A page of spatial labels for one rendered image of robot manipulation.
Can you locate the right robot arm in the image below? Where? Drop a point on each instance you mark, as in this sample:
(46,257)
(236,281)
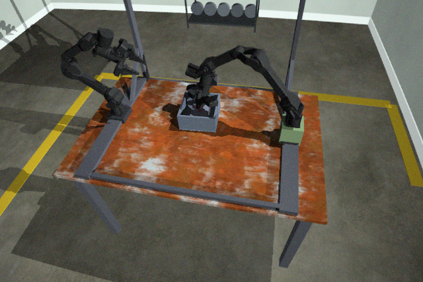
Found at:
(104,39)

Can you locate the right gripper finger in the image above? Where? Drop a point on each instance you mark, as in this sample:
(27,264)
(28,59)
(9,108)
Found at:
(135,57)
(128,71)

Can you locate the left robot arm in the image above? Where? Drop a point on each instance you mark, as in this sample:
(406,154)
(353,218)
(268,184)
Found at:
(259,61)

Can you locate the grey metal post with diagonal brace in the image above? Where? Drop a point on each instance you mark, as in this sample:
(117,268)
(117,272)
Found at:
(139,49)

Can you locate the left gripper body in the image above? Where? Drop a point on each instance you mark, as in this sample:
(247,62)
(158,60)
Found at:
(209,101)

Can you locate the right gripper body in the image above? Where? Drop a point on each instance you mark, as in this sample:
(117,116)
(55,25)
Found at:
(119,62)

